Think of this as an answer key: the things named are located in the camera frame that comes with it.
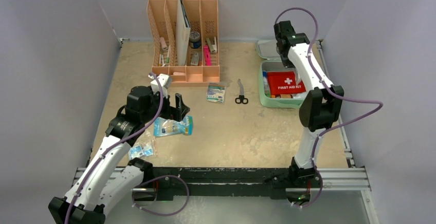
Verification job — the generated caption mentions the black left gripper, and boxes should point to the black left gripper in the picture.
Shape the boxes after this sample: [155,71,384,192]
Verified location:
[141,87,188,123]

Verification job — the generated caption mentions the blue cotton swab bag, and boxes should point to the blue cotton swab bag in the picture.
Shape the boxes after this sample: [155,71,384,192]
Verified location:
[153,116,193,137]

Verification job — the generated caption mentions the red zipper pouch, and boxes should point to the red zipper pouch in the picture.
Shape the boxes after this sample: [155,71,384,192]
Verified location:
[266,71,306,96]

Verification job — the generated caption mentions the brown bottle orange cap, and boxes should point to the brown bottle orange cap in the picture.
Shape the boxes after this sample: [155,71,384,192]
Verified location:
[270,94,293,99]

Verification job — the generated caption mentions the small white bottle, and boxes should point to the small white bottle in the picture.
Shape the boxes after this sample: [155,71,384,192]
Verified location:
[293,92,307,100]

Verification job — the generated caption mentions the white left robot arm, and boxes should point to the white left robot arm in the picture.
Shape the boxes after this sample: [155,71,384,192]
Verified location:
[48,86,190,223]

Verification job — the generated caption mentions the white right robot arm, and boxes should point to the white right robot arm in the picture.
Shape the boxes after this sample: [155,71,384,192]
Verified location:
[274,21,344,186]

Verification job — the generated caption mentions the mint green case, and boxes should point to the mint green case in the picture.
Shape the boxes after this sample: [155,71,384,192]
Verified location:
[256,40,303,108]

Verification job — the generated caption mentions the peach desk organizer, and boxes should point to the peach desk organizer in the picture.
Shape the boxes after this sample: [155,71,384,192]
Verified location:
[147,0,221,87]

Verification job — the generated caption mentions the clear bag blue packets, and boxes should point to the clear bag blue packets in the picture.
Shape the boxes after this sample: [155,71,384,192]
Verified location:
[128,140,156,160]

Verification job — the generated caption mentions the small grey box organizer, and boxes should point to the small grey box organizer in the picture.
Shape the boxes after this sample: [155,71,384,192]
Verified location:
[190,51,201,66]

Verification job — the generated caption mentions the pink item in organizer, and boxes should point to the pink item in organizer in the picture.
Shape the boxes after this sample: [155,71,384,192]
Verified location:
[203,45,212,66]

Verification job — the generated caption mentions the pink tube in organizer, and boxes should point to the pink tube in organizer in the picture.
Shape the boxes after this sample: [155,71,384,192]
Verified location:
[160,37,168,51]

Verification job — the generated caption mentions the dark round jar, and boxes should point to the dark round jar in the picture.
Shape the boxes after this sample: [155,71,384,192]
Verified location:
[189,30,202,49]

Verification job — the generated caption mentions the grey stapler in organizer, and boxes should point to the grey stapler in organizer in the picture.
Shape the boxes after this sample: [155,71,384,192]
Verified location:
[206,36,217,54]

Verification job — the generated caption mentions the white board in organizer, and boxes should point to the white board in organizer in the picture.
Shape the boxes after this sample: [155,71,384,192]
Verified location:
[175,0,191,66]

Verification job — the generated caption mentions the black handled scissors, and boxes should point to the black handled scissors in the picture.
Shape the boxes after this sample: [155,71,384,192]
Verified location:
[234,79,248,104]

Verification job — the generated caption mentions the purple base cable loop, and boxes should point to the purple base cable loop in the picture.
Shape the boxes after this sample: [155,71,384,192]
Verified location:
[131,173,189,216]

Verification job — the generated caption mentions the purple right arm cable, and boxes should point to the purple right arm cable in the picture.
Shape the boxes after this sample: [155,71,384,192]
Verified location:
[274,7,384,169]

